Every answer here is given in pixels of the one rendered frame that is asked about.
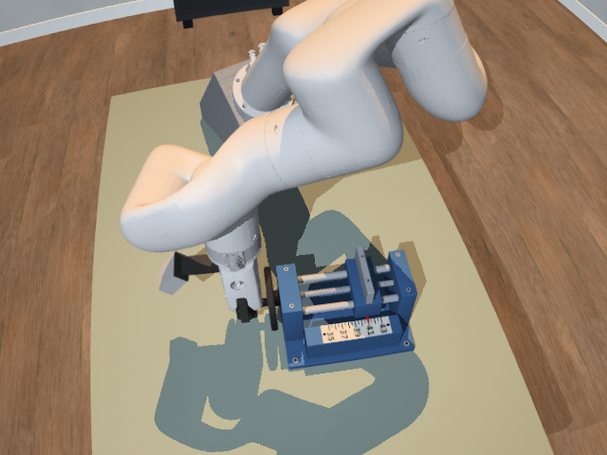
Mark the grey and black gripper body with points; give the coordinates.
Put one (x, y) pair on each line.
(244, 283)

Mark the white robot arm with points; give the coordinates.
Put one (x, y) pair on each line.
(346, 122)

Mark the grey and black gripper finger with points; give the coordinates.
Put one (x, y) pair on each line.
(245, 312)

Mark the blue bench vise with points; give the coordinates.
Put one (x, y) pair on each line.
(362, 337)

